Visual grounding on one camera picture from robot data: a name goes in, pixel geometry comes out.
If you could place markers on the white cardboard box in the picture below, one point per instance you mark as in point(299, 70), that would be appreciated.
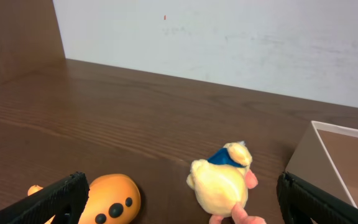
point(327, 157)

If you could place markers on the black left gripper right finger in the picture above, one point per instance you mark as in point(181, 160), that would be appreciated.
point(301, 202)

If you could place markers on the yellow plush duck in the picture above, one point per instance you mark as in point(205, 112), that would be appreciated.
point(221, 183)

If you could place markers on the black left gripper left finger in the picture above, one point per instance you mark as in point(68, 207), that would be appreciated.
point(61, 202)

